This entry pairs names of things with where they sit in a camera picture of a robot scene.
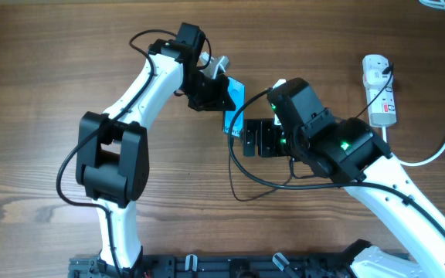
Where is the blue Galaxy smartphone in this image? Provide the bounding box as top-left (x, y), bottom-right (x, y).
top-left (222, 77), bottom-right (245, 137)

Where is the black USB charging cable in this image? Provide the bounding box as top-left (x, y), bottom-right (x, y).
top-left (228, 62), bottom-right (398, 202)

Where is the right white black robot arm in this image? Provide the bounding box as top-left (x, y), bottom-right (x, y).
top-left (261, 78), bottom-right (445, 277)

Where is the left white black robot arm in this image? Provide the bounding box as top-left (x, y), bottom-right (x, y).
top-left (56, 23), bottom-right (236, 277)

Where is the white USB charger adapter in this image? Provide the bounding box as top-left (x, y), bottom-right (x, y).
top-left (363, 66), bottom-right (393, 90)

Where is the white power strip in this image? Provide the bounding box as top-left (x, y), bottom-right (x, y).
top-left (362, 54), bottom-right (396, 127)

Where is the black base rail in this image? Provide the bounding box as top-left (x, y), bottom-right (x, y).
top-left (67, 253), bottom-right (355, 278)

